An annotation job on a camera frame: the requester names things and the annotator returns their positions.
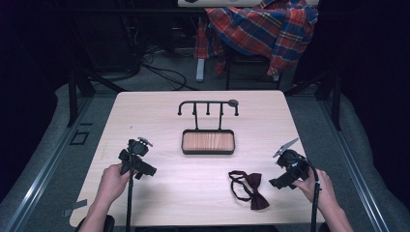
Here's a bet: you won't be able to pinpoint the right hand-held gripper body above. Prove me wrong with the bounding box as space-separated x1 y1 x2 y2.
273 137 311 182

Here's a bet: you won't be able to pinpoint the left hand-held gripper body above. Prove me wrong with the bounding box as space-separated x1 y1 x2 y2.
118 136 154 177

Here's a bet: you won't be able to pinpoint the dark red bow tie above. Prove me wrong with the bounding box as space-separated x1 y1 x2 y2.
228 170 271 212

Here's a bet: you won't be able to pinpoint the black hook rack wooden tray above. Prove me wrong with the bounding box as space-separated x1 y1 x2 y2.
177 99 240 156

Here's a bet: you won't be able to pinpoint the person's left hand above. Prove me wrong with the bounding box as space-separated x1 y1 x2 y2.
96 162 132 207

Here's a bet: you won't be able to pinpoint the person's right hand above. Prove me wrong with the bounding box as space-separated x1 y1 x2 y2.
293 168 337 212

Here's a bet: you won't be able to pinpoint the black tape square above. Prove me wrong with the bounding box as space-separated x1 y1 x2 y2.
69 130 90 146

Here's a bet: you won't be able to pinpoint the black metal stand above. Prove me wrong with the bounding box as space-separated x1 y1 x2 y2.
66 62 128 129
283 69 343 131

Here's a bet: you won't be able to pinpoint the grey tape strip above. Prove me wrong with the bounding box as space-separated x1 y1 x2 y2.
62 198 89 218

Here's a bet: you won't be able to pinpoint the red blue plaid shirt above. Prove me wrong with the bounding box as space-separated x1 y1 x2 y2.
193 0 320 78

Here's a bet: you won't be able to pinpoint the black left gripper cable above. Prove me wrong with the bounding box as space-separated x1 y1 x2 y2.
126 138 135 232

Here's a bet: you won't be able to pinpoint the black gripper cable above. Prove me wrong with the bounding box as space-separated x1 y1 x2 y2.
126 138 135 232
301 155 322 232

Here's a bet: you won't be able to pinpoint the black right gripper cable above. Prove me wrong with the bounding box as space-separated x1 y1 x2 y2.
301 155 322 232

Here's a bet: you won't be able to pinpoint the grey metal floor rail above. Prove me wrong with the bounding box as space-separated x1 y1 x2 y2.
3 96 96 232
317 96 391 232

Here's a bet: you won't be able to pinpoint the black floor cables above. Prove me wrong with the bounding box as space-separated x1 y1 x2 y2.
139 44 199 92

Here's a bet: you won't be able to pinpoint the white post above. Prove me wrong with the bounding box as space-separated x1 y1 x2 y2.
195 58 207 83

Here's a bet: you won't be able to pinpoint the black metal chair frame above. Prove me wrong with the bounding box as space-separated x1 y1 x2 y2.
224 51 282 91

